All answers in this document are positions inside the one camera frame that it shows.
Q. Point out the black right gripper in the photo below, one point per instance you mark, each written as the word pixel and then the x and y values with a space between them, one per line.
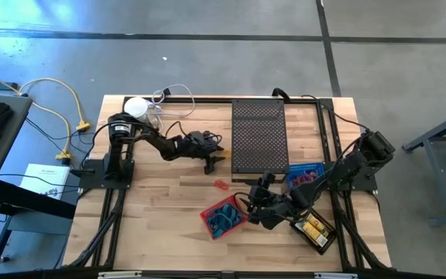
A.
pixel 271 211

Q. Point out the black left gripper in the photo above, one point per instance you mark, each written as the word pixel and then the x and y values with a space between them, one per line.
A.
pixel 192 149

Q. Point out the small orange clip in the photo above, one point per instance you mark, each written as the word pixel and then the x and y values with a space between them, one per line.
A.
pixel 221 185

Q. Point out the red plastic basket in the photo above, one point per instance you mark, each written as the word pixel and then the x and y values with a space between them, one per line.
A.
pixel 216 204

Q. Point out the yellow green packet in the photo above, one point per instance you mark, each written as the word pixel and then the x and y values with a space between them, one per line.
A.
pixel 310 234
pixel 320 228

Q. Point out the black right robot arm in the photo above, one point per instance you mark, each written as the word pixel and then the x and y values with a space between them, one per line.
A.
pixel 347 166

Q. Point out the black perforated metal shelf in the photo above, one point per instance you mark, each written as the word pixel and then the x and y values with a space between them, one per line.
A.
pixel 259 135

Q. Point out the blue plastic basket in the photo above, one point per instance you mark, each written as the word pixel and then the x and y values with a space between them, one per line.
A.
pixel 293 167

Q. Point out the black mesh tray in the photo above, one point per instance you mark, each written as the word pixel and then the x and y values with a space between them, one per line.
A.
pixel 333 234

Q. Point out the white mushroom table lamp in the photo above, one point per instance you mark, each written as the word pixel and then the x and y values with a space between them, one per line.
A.
pixel 136 105

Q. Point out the white booklet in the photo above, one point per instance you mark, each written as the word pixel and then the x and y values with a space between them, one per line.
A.
pixel 45 180

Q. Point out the blue-grey metal cart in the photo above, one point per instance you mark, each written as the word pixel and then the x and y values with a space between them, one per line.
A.
pixel 433 182

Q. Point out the dark bench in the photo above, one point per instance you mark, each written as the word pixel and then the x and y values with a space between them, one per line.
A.
pixel 33 201

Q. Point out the grey side table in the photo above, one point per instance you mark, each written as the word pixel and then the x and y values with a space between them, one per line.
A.
pixel 14 135

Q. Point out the black aluminium table frame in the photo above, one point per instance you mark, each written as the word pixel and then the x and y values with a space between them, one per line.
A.
pixel 215 100

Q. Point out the grey metal bracket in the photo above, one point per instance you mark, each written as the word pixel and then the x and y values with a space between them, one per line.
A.
pixel 335 275
pixel 118 274

